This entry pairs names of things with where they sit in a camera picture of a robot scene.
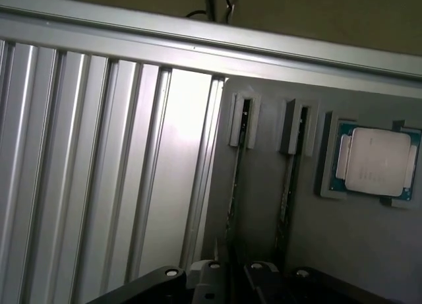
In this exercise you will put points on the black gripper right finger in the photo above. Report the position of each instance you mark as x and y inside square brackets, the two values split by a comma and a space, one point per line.
[313, 287]

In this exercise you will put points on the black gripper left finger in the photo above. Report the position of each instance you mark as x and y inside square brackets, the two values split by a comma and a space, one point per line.
[155, 284]

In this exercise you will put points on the silver CPU chip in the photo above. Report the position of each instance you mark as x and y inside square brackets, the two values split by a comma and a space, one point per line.
[376, 162]

